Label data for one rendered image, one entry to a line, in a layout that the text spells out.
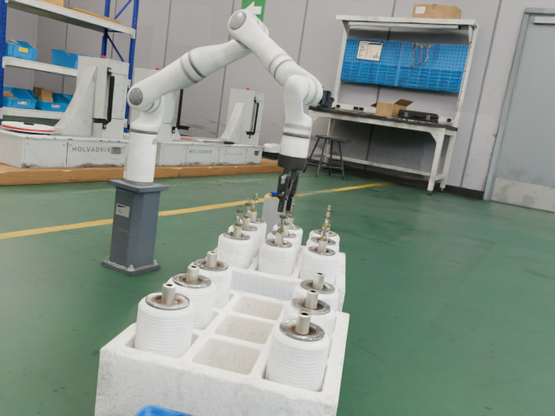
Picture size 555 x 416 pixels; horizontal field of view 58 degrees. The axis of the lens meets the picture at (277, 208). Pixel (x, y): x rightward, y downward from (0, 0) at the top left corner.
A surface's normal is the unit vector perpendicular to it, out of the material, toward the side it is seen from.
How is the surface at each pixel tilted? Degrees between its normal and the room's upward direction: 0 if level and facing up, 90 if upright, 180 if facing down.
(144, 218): 90
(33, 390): 0
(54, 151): 90
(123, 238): 90
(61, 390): 0
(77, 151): 90
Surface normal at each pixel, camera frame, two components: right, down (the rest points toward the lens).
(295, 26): -0.50, 0.08
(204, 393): -0.18, 0.15
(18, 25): 0.86, 0.22
